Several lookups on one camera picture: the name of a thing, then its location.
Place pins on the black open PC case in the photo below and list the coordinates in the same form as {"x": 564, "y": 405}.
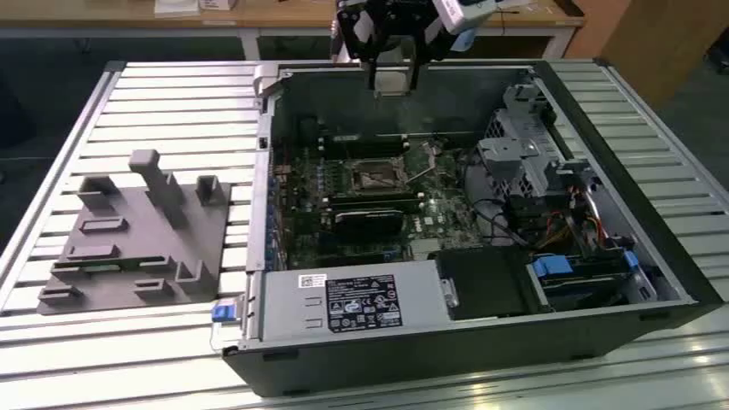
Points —
{"x": 399, "y": 363}

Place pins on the grey metal drive cage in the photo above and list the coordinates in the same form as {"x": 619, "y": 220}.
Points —
{"x": 507, "y": 149}

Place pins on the grey parts rack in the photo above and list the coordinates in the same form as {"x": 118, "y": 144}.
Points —
{"x": 143, "y": 239}

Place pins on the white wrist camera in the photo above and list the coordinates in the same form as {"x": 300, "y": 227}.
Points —
{"x": 456, "y": 17}

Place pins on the CPU socket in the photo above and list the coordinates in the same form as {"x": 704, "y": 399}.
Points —
{"x": 376, "y": 177}

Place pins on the black disk bay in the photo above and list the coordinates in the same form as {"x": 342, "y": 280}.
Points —
{"x": 484, "y": 282}

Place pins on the green motherboard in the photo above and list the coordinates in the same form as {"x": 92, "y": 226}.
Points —
{"x": 450, "y": 200}

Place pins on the wooden cabinet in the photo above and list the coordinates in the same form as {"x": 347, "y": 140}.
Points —
{"x": 655, "y": 51}

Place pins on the black graphics card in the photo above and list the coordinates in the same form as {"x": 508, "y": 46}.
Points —
{"x": 371, "y": 222}

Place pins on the blue plastic clip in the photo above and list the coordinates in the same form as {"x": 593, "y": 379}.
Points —
{"x": 629, "y": 261}

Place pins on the small silver heatsink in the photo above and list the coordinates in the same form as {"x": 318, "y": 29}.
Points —
{"x": 426, "y": 245}

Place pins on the grey power supply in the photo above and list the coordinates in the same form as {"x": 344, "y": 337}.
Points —
{"x": 284, "y": 307}

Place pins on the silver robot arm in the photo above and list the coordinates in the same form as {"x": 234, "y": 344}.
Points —
{"x": 466, "y": 40}

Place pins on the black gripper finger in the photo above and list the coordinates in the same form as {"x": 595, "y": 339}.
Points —
{"x": 354, "y": 30}
{"x": 436, "y": 42}

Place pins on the wooden desk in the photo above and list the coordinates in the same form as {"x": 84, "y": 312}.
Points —
{"x": 274, "y": 15}

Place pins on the hard disk in blue carrier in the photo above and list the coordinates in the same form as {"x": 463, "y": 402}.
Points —
{"x": 550, "y": 265}

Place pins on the blue case latch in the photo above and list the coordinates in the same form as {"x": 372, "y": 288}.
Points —
{"x": 224, "y": 312}

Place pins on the white labelled box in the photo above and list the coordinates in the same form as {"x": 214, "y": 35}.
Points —
{"x": 216, "y": 4}

